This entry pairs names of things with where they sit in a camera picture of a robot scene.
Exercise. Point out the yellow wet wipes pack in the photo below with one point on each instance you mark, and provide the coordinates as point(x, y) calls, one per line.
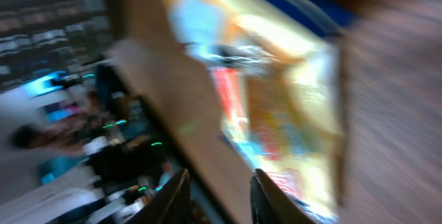
point(274, 65)

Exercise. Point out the grey plastic mesh basket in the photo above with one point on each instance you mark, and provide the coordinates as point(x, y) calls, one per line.
point(39, 37)

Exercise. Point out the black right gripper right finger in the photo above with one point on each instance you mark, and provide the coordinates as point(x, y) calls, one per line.
point(270, 205)

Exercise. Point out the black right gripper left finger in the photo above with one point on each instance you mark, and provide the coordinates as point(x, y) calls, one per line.
point(170, 205)

